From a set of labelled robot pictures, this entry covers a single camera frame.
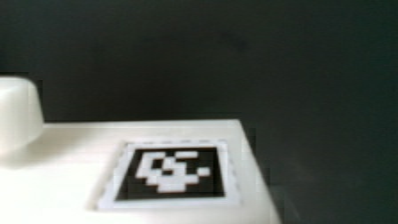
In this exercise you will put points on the white drawer tray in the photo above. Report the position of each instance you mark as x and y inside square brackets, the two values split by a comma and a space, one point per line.
[159, 172]

